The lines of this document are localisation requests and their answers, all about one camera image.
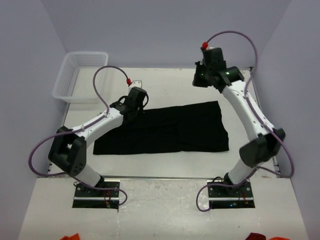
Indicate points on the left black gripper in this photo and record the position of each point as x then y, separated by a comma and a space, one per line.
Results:
140, 110

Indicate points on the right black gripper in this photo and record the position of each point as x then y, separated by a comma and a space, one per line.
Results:
197, 82

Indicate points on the black t shirt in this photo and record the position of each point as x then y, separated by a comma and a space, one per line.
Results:
185, 128

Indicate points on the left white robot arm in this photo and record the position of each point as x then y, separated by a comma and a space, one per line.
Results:
69, 148

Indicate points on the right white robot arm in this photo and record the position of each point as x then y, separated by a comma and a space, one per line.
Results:
264, 138

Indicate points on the white plastic basket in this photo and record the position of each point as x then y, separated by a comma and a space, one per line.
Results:
74, 82

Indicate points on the orange cloth bottom left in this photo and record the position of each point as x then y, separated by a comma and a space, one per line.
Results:
72, 237

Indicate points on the orange cloth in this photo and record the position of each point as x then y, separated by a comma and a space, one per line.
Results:
279, 238
72, 237

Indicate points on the dark red cloth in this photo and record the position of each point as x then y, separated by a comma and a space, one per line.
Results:
256, 236

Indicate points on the orange cloth bottom right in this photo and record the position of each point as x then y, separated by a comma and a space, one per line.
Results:
279, 238

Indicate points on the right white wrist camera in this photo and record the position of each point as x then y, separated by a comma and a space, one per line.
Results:
209, 48

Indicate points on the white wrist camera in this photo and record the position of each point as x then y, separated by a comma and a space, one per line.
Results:
136, 83
209, 48

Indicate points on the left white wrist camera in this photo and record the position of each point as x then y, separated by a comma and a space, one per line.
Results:
136, 83

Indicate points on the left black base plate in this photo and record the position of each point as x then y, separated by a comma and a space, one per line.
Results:
88, 198

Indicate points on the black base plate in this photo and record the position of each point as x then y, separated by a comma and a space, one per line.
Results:
88, 198
231, 198

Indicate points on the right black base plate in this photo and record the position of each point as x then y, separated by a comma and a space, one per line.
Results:
231, 198

